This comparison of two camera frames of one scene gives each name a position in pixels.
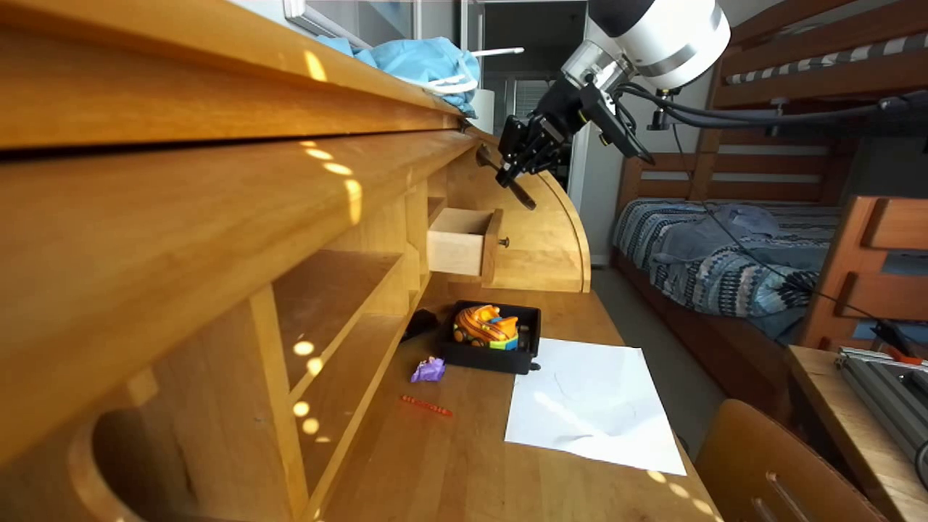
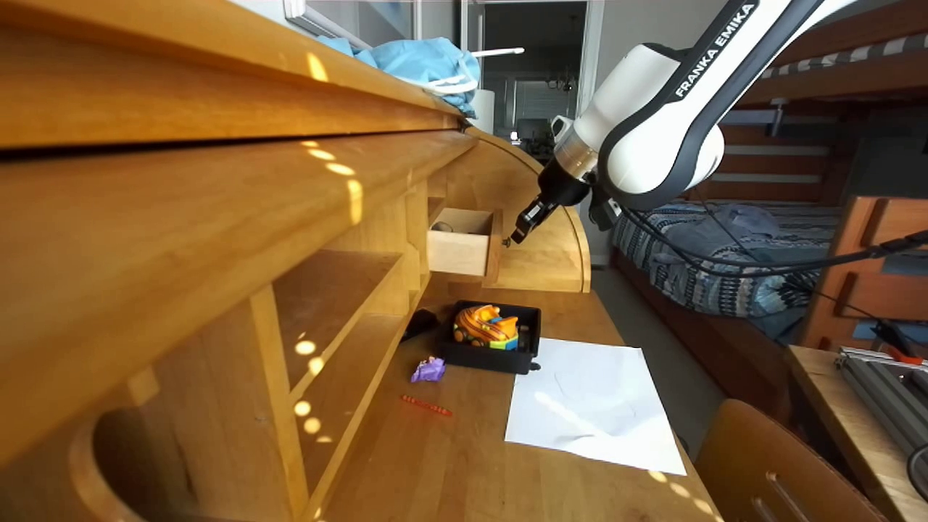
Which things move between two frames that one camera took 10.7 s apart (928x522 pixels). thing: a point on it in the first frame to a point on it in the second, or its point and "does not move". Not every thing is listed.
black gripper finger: x=513 y=165 to x=523 y=230
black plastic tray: x=481 y=355 does not move
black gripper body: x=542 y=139 to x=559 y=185
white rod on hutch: x=504 y=49 does not move
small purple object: x=430 y=369 does not move
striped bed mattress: x=753 y=258 does not move
